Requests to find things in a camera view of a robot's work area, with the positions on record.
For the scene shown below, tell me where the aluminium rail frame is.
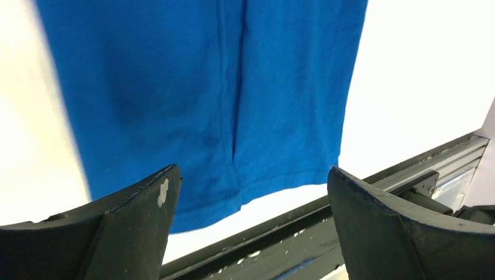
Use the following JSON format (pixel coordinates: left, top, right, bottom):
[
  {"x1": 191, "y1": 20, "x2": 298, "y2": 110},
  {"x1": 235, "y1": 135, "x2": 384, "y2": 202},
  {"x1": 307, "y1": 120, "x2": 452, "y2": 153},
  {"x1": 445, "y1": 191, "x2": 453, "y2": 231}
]
[{"x1": 364, "y1": 134, "x2": 489, "y2": 211}]

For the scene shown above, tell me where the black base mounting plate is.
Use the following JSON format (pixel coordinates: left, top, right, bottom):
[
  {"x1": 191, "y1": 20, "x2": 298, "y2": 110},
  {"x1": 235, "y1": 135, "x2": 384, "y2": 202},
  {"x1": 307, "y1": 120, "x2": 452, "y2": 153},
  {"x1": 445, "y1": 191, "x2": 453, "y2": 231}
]
[{"x1": 159, "y1": 197, "x2": 342, "y2": 279}]

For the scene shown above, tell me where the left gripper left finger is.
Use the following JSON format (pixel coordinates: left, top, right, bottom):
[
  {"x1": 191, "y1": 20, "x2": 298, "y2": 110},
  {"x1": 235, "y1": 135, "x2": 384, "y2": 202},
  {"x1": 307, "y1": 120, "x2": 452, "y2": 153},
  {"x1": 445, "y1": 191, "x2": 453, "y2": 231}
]
[{"x1": 1, "y1": 164, "x2": 182, "y2": 279}]

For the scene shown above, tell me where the blue printed t-shirt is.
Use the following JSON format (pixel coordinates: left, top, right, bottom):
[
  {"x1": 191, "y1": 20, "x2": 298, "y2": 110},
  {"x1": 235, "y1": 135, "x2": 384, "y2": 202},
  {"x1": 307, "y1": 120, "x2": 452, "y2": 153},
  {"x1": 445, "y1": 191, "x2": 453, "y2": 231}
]
[{"x1": 37, "y1": 1, "x2": 367, "y2": 233}]

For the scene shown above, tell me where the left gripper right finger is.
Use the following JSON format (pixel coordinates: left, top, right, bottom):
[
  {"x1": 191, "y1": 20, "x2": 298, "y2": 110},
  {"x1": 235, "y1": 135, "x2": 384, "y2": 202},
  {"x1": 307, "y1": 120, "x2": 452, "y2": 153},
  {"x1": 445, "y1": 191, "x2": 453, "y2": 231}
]
[{"x1": 327, "y1": 167, "x2": 494, "y2": 279}]

